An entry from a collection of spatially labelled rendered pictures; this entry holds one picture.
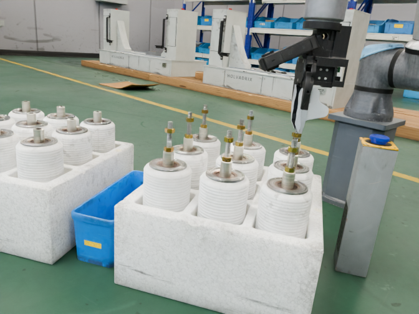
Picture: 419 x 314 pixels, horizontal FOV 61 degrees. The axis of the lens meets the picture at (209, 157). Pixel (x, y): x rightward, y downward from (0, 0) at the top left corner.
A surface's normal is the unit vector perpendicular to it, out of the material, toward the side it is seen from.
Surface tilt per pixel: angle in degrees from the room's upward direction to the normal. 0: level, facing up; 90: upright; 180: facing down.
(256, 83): 90
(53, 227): 90
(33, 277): 0
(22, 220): 90
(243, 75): 90
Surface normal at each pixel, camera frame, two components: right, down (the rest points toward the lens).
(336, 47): -0.01, 0.31
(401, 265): 0.08, -0.95
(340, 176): -0.71, 0.16
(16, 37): 0.70, 0.27
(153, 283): -0.28, 0.27
